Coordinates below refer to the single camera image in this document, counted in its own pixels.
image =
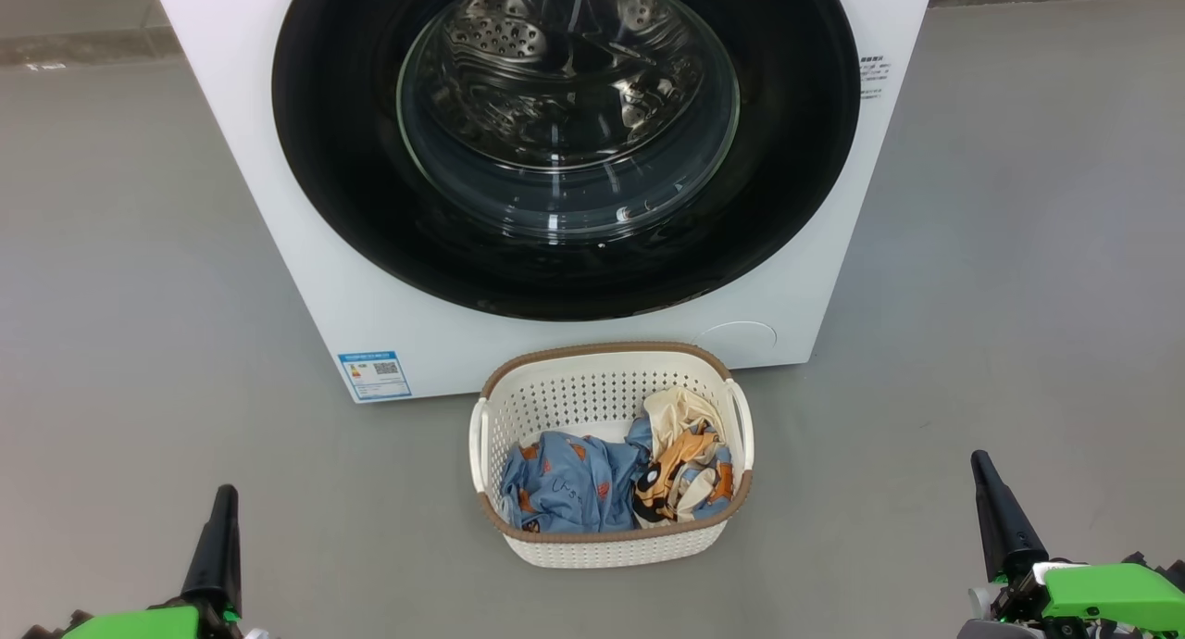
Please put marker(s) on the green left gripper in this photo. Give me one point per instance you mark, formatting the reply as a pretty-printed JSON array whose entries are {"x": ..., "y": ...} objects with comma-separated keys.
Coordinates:
[{"x": 139, "y": 625}]

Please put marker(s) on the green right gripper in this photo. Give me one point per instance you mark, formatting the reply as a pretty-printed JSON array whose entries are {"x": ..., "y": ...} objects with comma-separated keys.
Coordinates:
[{"x": 1111, "y": 593}]

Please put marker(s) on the blue garment with orange prints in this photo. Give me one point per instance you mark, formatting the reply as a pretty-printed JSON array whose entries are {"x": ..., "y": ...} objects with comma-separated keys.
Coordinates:
[{"x": 574, "y": 486}]

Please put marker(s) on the black round glass washer door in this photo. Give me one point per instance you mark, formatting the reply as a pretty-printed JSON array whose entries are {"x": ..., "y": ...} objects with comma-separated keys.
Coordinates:
[{"x": 324, "y": 157}]

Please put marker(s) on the white front-load washing machine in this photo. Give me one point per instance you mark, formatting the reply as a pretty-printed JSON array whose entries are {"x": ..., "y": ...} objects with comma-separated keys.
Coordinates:
[{"x": 370, "y": 324}]

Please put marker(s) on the stainless steel washing machine drum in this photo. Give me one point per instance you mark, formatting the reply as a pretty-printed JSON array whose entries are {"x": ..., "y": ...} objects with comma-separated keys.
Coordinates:
[{"x": 500, "y": 37}]

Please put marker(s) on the blue energy label sticker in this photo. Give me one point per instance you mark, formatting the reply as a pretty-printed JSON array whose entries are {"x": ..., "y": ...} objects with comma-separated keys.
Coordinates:
[{"x": 375, "y": 375}]

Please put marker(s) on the round white filter cover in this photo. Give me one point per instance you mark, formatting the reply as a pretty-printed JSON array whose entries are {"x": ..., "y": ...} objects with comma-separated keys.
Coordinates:
[{"x": 736, "y": 336}]

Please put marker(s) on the cream perforated basket brown rim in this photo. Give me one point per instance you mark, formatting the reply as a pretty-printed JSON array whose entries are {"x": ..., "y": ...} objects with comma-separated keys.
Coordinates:
[{"x": 592, "y": 398}]

